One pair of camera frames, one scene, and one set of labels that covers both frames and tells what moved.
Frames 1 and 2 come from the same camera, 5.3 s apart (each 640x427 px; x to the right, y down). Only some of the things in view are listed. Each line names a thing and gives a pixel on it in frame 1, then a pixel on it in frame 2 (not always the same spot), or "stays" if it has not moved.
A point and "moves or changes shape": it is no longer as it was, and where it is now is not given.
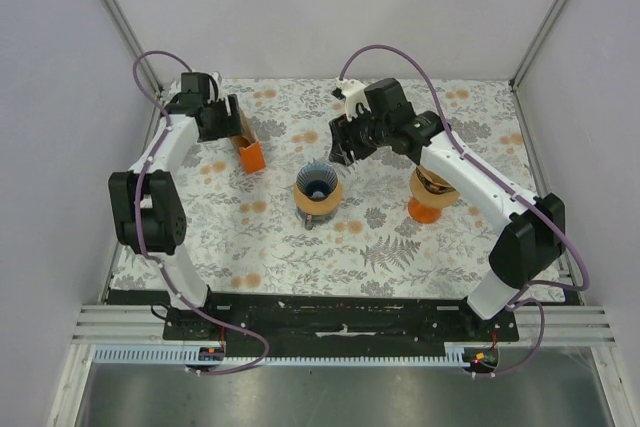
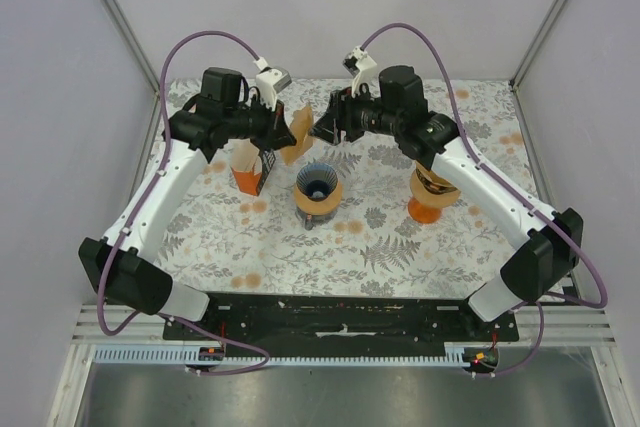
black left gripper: [231, 125] to [278, 134]
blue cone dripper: [317, 181] stays
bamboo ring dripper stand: [428, 198] stays
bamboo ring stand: [317, 207] stays
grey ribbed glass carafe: [313, 220] stays
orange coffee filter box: [250, 149] moves or changes shape
